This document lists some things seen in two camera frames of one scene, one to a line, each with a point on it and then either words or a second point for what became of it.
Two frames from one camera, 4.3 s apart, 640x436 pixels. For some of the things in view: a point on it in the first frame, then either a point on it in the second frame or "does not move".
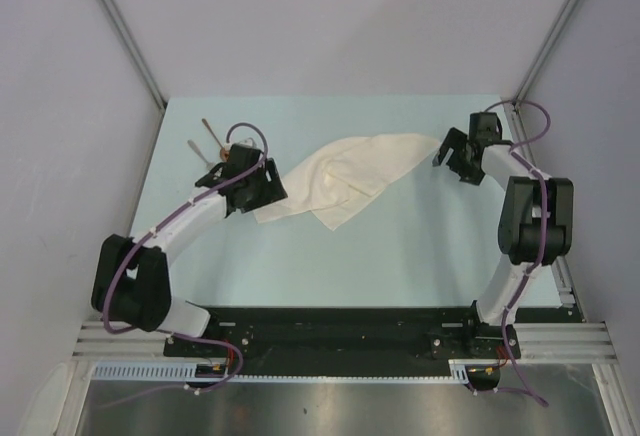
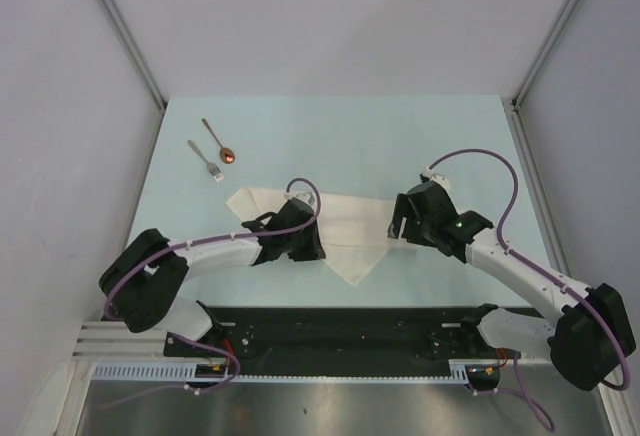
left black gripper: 272,190 → 313,250
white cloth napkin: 341,177 → 354,230
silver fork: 209,164 does not move
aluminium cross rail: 538,341 does not move
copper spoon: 224,154 does not move
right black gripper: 455,140 → 403,208
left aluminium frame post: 120,27 does not move
